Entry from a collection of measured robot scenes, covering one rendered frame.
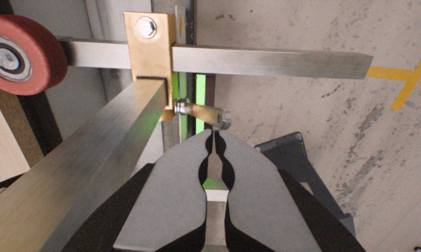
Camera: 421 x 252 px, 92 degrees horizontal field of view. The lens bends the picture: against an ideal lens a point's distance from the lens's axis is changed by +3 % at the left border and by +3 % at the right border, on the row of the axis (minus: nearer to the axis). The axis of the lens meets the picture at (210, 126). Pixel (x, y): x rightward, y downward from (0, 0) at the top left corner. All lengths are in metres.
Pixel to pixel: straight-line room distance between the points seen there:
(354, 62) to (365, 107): 1.22
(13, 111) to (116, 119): 0.21
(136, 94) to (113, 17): 0.35
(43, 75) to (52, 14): 0.21
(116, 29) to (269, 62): 0.38
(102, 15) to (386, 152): 1.76
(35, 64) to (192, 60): 0.17
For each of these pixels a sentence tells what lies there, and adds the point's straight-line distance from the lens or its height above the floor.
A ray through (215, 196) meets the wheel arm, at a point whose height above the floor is 0.85.
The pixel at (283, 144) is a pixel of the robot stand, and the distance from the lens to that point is 1.40.
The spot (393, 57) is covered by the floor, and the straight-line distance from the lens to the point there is 1.49.
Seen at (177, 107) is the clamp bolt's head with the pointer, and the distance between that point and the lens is 0.29.
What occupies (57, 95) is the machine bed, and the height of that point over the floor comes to 0.78.
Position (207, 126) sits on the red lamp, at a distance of 0.48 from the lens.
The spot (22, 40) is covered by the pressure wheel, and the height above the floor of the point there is 0.91.
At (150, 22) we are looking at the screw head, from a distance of 0.25.
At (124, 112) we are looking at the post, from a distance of 0.18.
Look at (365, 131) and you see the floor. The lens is 1.63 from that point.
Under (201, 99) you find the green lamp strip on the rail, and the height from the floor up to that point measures 0.70.
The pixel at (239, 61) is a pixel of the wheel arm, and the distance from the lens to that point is 0.27.
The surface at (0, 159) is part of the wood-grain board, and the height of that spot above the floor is 0.90.
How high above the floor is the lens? 1.12
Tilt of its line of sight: 61 degrees down
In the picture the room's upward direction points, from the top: 179 degrees counter-clockwise
